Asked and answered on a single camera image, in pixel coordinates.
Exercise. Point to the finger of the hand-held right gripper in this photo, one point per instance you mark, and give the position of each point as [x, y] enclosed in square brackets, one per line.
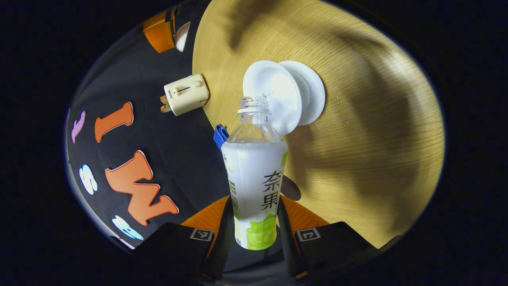
[158, 33]

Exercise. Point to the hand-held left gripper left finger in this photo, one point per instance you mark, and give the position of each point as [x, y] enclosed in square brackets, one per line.
[224, 246]

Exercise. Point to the blue folded towel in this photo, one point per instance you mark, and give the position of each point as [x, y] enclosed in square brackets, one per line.
[219, 137]

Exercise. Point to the cream toaster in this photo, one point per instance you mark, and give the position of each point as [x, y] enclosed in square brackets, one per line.
[186, 94]

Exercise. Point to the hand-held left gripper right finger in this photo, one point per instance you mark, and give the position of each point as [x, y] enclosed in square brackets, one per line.
[287, 246]

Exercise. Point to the green label water bottle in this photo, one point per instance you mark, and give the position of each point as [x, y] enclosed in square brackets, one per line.
[254, 178]

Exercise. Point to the black backdrop cloth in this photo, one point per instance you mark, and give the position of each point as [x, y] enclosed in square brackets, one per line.
[186, 159]

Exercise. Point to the white teacup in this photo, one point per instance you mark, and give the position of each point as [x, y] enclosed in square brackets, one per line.
[274, 83]

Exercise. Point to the white saucer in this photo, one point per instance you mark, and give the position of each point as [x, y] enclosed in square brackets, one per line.
[313, 91]

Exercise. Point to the dark brown round coaster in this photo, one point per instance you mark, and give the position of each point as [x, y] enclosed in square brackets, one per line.
[293, 190]

